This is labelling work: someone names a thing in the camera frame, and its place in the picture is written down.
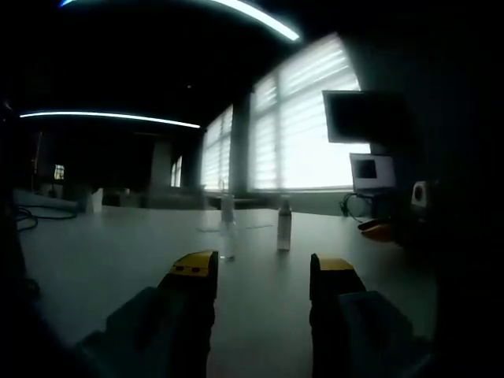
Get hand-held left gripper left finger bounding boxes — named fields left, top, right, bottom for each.
left=74, top=249, right=220, bottom=378

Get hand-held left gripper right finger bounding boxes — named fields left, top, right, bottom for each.
left=309, top=253, right=434, bottom=378

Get clear pump bottle with cover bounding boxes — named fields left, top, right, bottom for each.
left=218, top=179, right=239, bottom=261

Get clear spray bottle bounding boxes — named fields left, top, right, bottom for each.
left=276, top=195, right=294, bottom=253

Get open laptop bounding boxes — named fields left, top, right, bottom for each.
left=349, top=152, right=398, bottom=196

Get dark monitor screen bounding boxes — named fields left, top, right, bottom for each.
left=321, top=89, right=413, bottom=145

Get window blinds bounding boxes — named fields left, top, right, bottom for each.
left=169, top=33, right=373, bottom=193

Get white box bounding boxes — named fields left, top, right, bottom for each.
left=83, top=187, right=105, bottom=214

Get long ceiling light strip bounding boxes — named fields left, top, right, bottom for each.
left=18, top=110, right=202, bottom=130
left=58, top=0, right=301, bottom=43

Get black cable bundle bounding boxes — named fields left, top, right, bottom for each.
left=339, top=191, right=373, bottom=221

